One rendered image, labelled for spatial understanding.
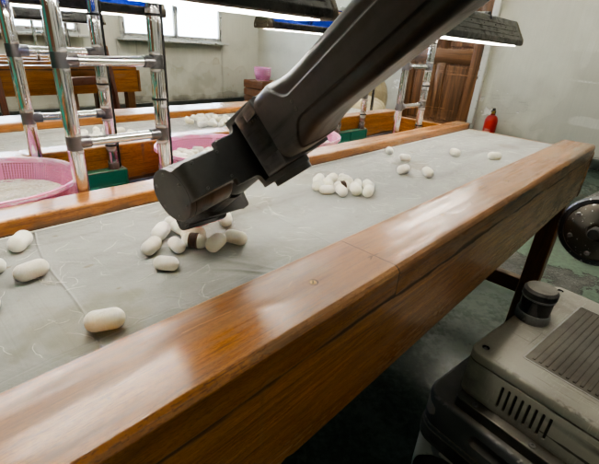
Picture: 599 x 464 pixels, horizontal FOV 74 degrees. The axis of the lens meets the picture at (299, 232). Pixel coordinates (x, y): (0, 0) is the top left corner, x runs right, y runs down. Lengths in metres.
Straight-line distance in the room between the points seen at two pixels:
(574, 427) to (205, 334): 0.68
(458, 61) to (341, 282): 5.07
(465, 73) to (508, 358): 4.71
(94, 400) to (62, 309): 0.17
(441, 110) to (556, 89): 1.22
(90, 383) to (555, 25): 5.15
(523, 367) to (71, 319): 0.76
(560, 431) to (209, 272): 0.67
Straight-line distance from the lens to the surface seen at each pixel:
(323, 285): 0.44
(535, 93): 5.25
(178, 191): 0.41
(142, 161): 1.07
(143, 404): 0.33
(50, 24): 0.70
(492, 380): 0.91
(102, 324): 0.43
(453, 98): 5.46
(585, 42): 5.19
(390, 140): 1.23
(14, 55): 0.94
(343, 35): 0.28
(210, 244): 0.54
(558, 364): 0.95
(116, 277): 0.52
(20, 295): 0.53
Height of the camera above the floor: 1.00
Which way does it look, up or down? 25 degrees down
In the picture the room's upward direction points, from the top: 4 degrees clockwise
